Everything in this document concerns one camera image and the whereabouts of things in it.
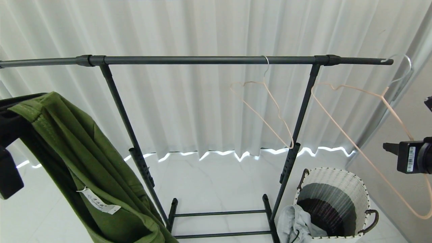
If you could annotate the pink clothes hanger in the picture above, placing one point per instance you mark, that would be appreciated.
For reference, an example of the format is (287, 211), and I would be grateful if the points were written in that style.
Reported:
(398, 118)
(253, 82)

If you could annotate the white curtain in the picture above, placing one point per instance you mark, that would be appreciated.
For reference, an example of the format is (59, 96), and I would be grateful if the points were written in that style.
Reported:
(202, 27)

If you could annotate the green long-sleeved shirt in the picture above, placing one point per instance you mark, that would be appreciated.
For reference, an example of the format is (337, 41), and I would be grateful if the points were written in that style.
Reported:
(101, 162)

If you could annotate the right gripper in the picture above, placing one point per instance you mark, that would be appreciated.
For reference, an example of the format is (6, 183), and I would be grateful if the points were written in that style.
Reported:
(416, 157)

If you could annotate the black clothes rack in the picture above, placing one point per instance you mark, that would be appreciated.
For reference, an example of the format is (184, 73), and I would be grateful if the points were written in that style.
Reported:
(202, 60)

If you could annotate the white laundry basket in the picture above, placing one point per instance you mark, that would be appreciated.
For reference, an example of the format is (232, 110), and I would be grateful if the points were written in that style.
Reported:
(341, 182)

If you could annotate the pale grey shorts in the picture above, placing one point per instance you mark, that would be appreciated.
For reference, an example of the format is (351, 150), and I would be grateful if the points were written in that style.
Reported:
(295, 222)

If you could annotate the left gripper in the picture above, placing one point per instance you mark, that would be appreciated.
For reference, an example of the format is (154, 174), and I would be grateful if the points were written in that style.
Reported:
(13, 130)

